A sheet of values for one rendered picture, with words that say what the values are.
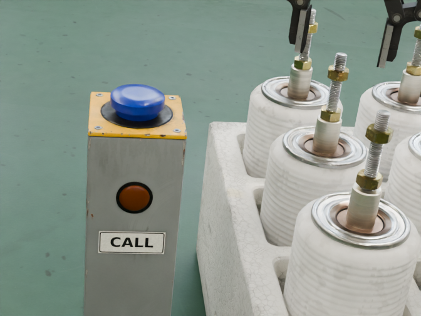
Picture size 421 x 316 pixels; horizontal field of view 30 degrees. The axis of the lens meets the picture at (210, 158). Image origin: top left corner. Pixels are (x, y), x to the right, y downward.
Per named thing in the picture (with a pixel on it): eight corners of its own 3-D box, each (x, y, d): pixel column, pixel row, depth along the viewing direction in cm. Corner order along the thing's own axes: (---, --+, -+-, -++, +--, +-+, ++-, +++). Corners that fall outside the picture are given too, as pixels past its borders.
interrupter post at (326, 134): (306, 152, 70) (312, 118, 68) (315, 142, 72) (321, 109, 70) (332, 160, 69) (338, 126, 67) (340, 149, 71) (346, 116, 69)
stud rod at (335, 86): (319, 133, 69) (333, 53, 66) (324, 130, 70) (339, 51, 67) (328, 137, 69) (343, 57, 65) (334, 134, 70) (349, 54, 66)
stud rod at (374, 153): (369, 199, 60) (389, 109, 56) (371, 206, 59) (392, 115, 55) (356, 198, 60) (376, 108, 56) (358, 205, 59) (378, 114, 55)
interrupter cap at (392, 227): (371, 192, 65) (372, 185, 64) (430, 242, 59) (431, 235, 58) (292, 206, 61) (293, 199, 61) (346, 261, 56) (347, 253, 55)
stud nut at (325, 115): (315, 116, 69) (316, 108, 68) (325, 111, 70) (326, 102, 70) (334, 124, 68) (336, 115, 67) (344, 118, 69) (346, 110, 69)
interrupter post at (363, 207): (363, 213, 62) (371, 177, 60) (381, 230, 60) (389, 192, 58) (337, 218, 61) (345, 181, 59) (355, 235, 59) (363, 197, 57)
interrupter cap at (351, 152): (269, 155, 69) (269, 148, 68) (299, 124, 75) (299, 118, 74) (351, 180, 66) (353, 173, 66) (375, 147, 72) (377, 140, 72)
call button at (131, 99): (165, 131, 57) (166, 105, 56) (109, 129, 57) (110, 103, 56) (161, 108, 61) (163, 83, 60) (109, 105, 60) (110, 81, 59)
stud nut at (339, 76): (322, 76, 67) (323, 67, 67) (332, 71, 68) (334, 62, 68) (341, 83, 66) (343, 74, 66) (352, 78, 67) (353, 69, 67)
